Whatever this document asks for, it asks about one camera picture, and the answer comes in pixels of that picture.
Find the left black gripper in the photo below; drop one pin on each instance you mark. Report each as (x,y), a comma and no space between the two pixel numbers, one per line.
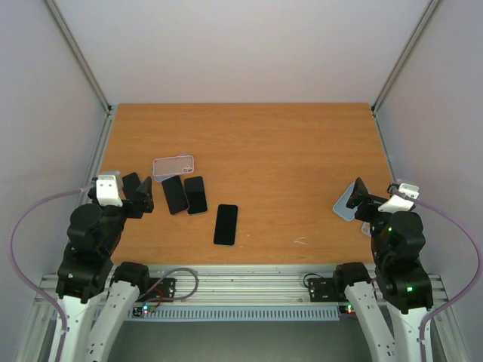
(138,210)

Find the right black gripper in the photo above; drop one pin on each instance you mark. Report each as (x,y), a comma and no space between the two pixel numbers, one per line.
(366,206)

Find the blue phone case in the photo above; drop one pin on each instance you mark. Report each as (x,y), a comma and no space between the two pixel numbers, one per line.
(340,208)

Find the black phone pink edge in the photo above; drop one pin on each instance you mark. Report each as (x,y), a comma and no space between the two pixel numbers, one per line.
(175,195)

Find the black phone blue edge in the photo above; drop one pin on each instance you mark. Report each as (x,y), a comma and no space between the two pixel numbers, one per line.
(225,226)

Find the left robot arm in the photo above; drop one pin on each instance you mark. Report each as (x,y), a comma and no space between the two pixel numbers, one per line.
(94,295)

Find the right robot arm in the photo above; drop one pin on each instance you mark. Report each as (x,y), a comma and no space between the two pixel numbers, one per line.
(390,308)

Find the pink clear phone case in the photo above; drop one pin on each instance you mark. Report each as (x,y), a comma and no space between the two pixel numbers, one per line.
(174,166)

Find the black phone lilac edge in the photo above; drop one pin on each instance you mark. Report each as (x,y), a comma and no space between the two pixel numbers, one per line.
(195,194)

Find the right small circuit board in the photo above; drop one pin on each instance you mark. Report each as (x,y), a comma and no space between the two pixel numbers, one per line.
(346,309)

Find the small circuit board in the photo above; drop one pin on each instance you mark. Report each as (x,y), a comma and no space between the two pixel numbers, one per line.
(346,309)
(144,310)

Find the left small circuit board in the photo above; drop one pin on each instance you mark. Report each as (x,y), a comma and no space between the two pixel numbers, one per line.
(144,310)

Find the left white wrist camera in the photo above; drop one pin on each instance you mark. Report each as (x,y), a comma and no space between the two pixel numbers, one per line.
(108,185)

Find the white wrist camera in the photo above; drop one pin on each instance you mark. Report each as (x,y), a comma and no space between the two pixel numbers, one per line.
(108,185)
(402,196)

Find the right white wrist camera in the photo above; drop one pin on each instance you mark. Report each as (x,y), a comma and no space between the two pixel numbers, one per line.
(402,196)

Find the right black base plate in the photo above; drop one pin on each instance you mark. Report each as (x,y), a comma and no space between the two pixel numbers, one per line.
(323,290)

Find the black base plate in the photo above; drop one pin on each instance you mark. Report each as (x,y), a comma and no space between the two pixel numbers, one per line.
(323,290)
(164,291)

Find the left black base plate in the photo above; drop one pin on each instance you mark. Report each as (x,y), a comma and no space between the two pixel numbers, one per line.
(164,291)

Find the aluminium front rail frame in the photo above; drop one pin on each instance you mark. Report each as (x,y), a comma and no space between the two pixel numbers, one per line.
(246,284)

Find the grey slotted cable duct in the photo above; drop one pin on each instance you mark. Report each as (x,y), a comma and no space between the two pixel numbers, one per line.
(175,314)

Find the left aluminium corner post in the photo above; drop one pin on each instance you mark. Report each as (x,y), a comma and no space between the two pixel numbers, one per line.
(76,51)

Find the aluminium corner post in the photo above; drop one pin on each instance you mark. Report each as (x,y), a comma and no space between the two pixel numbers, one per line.
(76,51)
(421,25)

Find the right aluminium corner post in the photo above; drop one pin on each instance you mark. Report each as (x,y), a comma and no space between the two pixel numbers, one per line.
(421,25)

